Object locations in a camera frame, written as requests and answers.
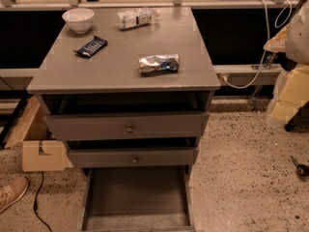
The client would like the grey top drawer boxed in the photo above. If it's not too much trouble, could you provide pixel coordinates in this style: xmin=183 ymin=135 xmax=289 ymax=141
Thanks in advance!
xmin=44 ymin=112 xmax=210 ymax=141

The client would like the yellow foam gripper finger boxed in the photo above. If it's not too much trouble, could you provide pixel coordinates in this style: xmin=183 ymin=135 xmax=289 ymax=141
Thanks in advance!
xmin=267 ymin=64 xmax=309 ymax=124

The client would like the black floor cable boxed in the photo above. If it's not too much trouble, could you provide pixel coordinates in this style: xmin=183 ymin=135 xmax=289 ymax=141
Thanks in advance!
xmin=33 ymin=171 xmax=53 ymax=232

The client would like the clear plastic water bottle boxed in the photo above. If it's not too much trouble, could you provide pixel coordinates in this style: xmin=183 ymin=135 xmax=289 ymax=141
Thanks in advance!
xmin=117 ymin=8 xmax=161 ymax=30

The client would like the grey metal railing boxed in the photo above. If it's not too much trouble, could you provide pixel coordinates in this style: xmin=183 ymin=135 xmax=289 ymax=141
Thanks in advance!
xmin=0 ymin=0 xmax=309 ymax=92

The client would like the tan sneaker shoe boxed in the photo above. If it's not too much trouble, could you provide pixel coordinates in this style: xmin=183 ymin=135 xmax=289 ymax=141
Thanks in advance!
xmin=0 ymin=176 xmax=29 ymax=213

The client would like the white ceramic bowl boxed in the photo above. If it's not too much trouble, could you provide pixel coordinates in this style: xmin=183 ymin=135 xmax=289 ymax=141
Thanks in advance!
xmin=62 ymin=8 xmax=95 ymax=34

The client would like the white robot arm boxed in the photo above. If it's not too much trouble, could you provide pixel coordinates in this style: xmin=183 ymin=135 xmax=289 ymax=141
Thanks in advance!
xmin=264 ymin=1 xmax=309 ymax=127

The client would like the dark blue snack bar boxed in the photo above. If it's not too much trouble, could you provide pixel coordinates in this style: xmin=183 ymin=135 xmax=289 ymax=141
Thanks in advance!
xmin=75 ymin=36 xmax=108 ymax=58

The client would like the grey open bottom drawer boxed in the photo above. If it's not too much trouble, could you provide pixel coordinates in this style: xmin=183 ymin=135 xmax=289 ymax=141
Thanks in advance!
xmin=78 ymin=166 xmax=195 ymax=232

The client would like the black tool on floor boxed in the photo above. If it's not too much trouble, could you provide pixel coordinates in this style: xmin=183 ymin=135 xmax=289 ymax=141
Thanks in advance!
xmin=291 ymin=157 xmax=309 ymax=177

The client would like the wooden box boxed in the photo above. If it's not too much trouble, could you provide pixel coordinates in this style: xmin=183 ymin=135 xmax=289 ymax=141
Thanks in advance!
xmin=5 ymin=96 xmax=72 ymax=172

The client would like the grey middle drawer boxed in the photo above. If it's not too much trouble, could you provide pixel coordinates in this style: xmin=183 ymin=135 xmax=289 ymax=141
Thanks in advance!
xmin=68 ymin=147 xmax=199 ymax=168

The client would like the grey drawer cabinet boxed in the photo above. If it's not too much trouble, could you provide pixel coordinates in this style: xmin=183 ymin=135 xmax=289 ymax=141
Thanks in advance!
xmin=26 ymin=6 xmax=222 ymax=232

